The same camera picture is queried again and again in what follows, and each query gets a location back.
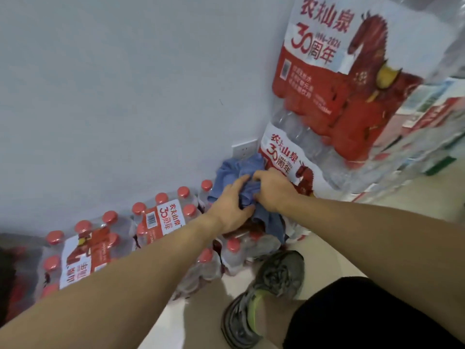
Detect person's right hand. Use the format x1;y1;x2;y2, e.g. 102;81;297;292
252;167;301;215

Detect person's left hand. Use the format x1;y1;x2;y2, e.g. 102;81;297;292
207;174;257;235

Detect light blue towel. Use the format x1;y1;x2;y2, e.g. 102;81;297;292
207;153;287;245

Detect person's right forearm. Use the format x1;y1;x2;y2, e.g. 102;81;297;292
287;194;465;335

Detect person's left forearm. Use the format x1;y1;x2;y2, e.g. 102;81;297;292
0;214;222;349

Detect person's right grey shoe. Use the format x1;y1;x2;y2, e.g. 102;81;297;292
220;250;306;349

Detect white wall socket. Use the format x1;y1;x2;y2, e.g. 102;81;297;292
231;139;260;161

